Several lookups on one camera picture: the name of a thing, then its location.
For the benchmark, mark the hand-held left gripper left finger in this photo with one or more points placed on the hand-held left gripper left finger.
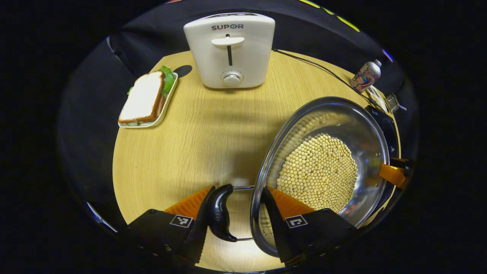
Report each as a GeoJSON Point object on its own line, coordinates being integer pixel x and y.
{"type": "Point", "coordinates": [199, 228]}

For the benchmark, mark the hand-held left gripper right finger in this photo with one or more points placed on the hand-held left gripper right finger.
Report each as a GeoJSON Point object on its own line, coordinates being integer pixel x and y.
{"type": "Point", "coordinates": [276, 220]}

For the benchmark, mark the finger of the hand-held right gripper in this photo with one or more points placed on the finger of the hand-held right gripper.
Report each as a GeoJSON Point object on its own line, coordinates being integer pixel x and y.
{"type": "Point", "coordinates": [401, 162]}
{"type": "Point", "coordinates": [392, 175]}

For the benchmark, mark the black induction cooktop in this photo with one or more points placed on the black induction cooktop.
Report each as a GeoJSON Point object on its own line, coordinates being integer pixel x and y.
{"type": "Point", "coordinates": [392, 129]}

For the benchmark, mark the pile of soybeans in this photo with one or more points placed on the pile of soybeans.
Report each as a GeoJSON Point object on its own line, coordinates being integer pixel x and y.
{"type": "Point", "coordinates": [317, 171]}

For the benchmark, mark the white divided dish of beans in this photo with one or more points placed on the white divided dish of beans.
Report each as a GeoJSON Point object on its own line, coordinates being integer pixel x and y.
{"type": "Point", "coordinates": [376, 97]}

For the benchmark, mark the silver printed drink bottle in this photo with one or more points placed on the silver printed drink bottle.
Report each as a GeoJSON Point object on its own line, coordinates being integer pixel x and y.
{"type": "Point", "coordinates": [365, 76]}

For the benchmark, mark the sandwich with lettuce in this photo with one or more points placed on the sandwich with lettuce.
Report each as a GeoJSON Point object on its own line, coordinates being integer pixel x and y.
{"type": "Point", "coordinates": [144, 97]}

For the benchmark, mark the white toaster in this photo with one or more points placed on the white toaster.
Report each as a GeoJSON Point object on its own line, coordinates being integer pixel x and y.
{"type": "Point", "coordinates": [228, 57]}

